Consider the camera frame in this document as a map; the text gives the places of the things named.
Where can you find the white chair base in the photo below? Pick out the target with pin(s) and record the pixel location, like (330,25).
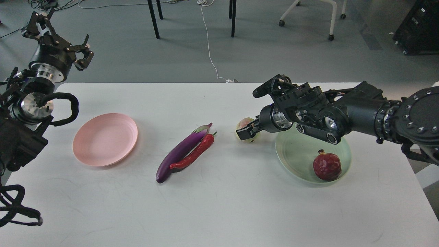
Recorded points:
(334,8)

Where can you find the green plate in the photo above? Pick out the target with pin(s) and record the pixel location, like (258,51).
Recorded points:
(296,152)

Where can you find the pink plate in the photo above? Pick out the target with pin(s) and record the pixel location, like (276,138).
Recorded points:
(105,140)

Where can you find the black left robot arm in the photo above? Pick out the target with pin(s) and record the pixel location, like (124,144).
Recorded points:
(30,104)

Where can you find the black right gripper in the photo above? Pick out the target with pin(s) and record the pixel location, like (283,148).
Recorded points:
(291,103)

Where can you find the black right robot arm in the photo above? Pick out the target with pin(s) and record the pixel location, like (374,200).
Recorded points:
(329,115)

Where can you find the red chili pepper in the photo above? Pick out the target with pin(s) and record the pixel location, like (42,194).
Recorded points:
(206,142)

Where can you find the purple eggplant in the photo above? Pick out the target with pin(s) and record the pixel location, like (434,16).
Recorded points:
(180,151)

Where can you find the black box on floor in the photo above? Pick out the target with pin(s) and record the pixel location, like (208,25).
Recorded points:
(418,33)

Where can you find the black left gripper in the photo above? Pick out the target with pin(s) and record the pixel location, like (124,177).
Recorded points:
(49,61)

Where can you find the red pomegranate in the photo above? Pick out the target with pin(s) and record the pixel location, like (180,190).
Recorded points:
(327,166)

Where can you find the green pink peach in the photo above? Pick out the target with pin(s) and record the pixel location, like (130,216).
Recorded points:
(243,123)

